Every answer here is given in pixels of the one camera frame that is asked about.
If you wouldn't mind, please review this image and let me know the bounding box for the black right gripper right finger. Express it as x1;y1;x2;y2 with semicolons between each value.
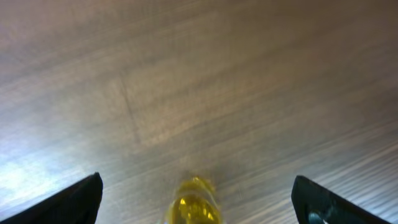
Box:
291;175;389;224

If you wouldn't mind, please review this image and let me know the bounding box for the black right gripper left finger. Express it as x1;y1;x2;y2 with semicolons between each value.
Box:
1;172;103;224

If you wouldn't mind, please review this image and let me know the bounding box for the yellow oil bottle silver cap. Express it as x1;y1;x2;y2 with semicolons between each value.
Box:
161;176;224;224

